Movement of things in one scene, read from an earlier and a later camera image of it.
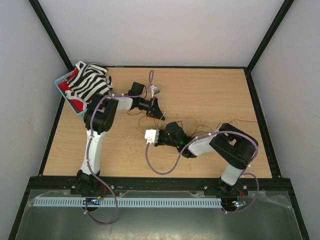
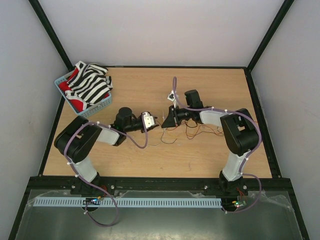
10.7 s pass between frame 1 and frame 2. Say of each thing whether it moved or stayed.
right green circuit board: stayed
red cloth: stayed
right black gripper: moved
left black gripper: moved
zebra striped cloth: stayed
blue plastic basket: stayed
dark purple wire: moved
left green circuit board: stayed
